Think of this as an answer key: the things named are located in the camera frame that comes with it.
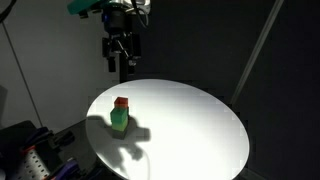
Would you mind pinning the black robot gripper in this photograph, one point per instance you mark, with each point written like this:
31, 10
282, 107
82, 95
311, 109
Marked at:
120, 39

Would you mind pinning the orange block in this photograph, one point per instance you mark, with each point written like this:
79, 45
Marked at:
121, 102

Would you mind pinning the robot arm with teal part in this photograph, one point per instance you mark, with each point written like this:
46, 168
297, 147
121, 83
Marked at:
133, 8

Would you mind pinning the dark green block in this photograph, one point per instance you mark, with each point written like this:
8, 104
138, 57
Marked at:
119, 115

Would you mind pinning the light green block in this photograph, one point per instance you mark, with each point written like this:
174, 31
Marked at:
119, 126

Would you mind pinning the grey block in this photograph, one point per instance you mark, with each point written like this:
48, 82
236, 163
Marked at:
119, 134

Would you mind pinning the black clamp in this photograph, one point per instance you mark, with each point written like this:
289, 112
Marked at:
64, 140

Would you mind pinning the purple orange clamp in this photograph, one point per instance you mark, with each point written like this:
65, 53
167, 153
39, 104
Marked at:
37, 136

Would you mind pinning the perforated metal plate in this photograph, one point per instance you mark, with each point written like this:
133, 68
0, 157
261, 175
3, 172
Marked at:
32, 167

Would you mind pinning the metal pole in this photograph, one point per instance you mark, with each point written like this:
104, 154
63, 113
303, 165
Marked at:
257, 49

